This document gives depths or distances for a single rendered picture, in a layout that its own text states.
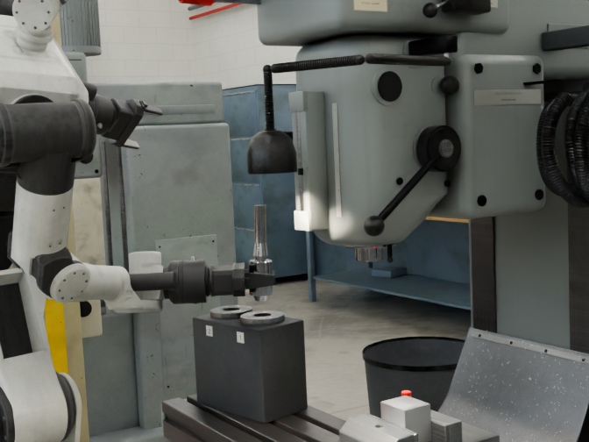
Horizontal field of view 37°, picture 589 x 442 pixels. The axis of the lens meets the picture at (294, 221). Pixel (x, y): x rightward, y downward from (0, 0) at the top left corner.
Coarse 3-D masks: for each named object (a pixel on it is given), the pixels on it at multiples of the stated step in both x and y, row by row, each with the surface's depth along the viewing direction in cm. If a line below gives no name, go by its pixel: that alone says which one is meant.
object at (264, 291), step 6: (252, 270) 175; (258, 270) 174; (264, 270) 174; (270, 270) 175; (258, 288) 174; (264, 288) 175; (270, 288) 176; (252, 294) 175; (258, 294) 175; (264, 294) 175; (270, 294) 176
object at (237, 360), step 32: (224, 320) 180; (256, 320) 173; (288, 320) 177; (224, 352) 178; (256, 352) 171; (288, 352) 175; (224, 384) 179; (256, 384) 172; (288, 384) 175; (256, 416) 173
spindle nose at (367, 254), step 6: (360, 252) 139; (366, 252) 138; (372, 252) 138; (378, 252) 138; (384, 252) 140; (360, 258) 139; (366, 258) 138; (372, 258) 138; (378, 258) 139; (384, 258) 140
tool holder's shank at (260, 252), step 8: (256, 208) 174; (264, 208) 174; (256, 216) 175; (264, 216) 175; (256, 224) 175; (264, 224) 175; (256, 232) 175; (264, 232) 175; (256, 240) 175; (264, 240) 175; (256, 248) 175; (264, 248) 175; (256, 256) 175; (264, 256) 175
